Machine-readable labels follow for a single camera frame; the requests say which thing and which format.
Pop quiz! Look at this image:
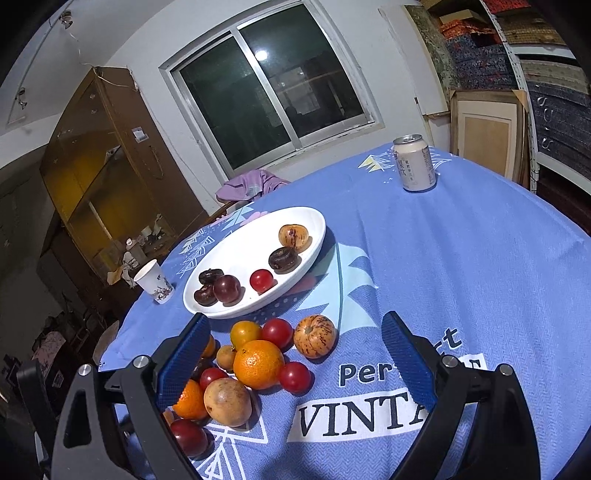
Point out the dark red plum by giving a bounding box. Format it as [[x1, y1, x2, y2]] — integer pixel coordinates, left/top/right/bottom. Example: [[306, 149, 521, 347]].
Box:
[[213, 275, 242, 304], [170, 419, 209, 457]]

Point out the orange mandarin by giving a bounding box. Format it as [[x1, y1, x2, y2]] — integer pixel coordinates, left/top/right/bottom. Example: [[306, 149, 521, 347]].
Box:
[[172, 379, 208, 421]]

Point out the tan passion fruit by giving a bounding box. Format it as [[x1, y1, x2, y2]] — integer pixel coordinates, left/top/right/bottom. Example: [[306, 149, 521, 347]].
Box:
[[204, 377, 252, 428]]

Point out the orange persimmon tomato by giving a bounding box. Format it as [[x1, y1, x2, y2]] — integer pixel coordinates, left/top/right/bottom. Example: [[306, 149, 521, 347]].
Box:
[[201, 335, 216, 359]]

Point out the small brown longan fruit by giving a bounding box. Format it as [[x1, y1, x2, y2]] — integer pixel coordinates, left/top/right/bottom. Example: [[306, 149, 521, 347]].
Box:
[[215, 345, 236, 372]]

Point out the large orange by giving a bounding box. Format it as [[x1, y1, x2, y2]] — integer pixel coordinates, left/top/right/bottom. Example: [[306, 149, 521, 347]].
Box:
[[233, 340, 284, 390]]

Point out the yellow orange tomato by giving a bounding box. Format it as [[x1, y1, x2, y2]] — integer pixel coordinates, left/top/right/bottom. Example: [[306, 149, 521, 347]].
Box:
[[230, 320, 262, 350]]

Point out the striped pepino melon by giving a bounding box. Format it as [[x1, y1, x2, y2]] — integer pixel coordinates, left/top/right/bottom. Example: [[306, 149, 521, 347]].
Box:
[[294, 314, 337, 360], [279, 224, 311, 253]]

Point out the blue printed tablecloth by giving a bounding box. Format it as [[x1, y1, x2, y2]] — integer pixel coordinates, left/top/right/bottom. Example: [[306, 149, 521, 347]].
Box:
[[100, 146, 590, 479]]

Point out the white paper cup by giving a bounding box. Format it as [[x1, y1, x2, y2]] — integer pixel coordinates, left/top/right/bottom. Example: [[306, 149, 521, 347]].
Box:
[[133, 259, 174, 304]]

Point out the dark flat fruit lower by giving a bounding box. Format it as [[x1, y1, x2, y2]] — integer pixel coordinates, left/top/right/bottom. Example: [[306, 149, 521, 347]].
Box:
[[193, 284, 217, 307]]

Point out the dark flat fruit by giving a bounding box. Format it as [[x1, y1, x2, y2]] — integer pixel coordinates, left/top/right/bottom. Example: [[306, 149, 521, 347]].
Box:
[[198, 268, 224, 285], [193, 284, 217, 307], [269, 247, 300, 274]]

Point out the dark flat fruit upper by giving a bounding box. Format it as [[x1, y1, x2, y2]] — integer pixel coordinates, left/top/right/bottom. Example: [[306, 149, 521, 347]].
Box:
[[198, 268, 224, 285]]

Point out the dark red plum on plate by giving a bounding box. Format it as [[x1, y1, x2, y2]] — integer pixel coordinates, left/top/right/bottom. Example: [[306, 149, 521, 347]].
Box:
[[213, 275, 242, 304]]

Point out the red cherry tomato on plate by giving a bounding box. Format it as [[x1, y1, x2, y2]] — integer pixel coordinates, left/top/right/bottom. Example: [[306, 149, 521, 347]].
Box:
[[249, 269, 276, 295]]

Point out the white oval plate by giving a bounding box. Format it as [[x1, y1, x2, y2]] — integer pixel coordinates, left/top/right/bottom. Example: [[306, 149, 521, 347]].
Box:
[[182, 207, 327, 320]]

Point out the dark flat fruit right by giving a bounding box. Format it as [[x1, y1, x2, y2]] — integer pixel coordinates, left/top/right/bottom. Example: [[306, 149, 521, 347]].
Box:
[[269, 247, 300, 274]]

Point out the wooden glass cabinet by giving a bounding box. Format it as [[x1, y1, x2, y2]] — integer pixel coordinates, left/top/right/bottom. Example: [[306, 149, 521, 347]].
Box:
[[40, 67, 208, 280]]

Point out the striped pepino melon on plate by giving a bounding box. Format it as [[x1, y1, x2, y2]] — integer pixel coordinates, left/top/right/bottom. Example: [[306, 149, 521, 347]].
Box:
[[279, 224, 311, 253]]

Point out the purple cloth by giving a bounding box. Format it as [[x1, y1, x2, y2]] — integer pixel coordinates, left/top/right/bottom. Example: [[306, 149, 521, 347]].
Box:
[[216, 169, 290, 202]]

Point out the white beverage can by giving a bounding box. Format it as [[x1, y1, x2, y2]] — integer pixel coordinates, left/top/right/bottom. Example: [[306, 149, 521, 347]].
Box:
[[393, 134, 437, 192]]

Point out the framed picture board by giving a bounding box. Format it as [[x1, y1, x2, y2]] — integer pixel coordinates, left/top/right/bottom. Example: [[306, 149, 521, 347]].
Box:
[[450, 90, 529, 186]]

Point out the white storage shelf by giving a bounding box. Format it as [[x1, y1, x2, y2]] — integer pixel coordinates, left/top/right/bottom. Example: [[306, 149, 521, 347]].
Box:
[[485, 1, 590, 178]]

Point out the sliding glass window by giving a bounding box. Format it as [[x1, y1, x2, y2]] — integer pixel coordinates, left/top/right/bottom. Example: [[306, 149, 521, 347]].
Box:
[[160, 1, 379, 178]]

